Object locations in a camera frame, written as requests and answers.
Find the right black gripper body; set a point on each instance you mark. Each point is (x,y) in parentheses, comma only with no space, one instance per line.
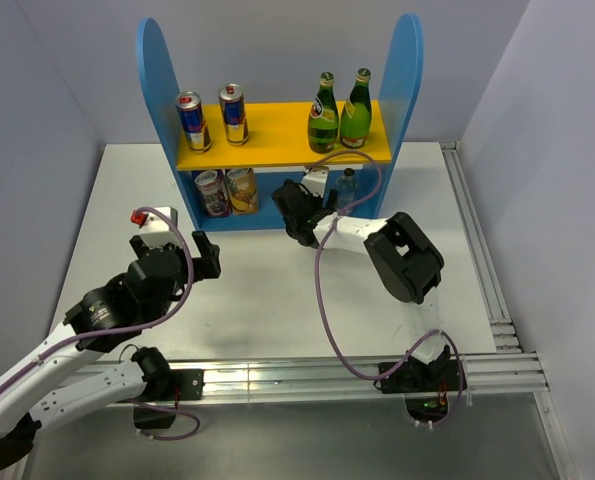
(316,201)

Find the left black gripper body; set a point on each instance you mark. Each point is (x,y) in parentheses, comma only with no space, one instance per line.
(183,279)

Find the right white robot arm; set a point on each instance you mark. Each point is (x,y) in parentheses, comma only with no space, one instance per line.
(407,262)

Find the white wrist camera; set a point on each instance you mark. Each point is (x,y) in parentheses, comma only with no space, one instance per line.
(153,231)
(315,180)

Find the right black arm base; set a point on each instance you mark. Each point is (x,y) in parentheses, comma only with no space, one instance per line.
(438,378)

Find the blue and yellow shelf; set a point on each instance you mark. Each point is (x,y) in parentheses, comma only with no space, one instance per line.
(277,147)

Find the Red Bull can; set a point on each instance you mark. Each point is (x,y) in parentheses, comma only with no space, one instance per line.
(194,125)
(231,99)

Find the aluminium mounting rail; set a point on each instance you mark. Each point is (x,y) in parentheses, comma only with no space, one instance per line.
(325,379)

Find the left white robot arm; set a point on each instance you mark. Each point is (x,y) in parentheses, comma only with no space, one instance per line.
(32,399)

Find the yellow pineapple juice carton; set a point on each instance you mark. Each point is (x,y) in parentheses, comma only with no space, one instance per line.
(242,189)

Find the clear Chang soda bottle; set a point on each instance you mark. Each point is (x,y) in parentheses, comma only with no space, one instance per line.
(347,187)

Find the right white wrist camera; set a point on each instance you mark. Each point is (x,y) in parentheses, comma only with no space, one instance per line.
(315,180)

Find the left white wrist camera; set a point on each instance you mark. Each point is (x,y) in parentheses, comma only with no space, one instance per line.
(153,231)

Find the green Perrier bottle front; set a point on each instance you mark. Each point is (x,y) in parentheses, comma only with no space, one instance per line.
(323,120)

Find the purple grape juice carton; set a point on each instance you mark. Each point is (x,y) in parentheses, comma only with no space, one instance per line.
(213,193)

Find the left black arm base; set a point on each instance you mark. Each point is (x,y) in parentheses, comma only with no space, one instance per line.
(181,386)

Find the green perrier bottle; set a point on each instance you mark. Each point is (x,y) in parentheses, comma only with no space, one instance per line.
(323,120)
(356,115)

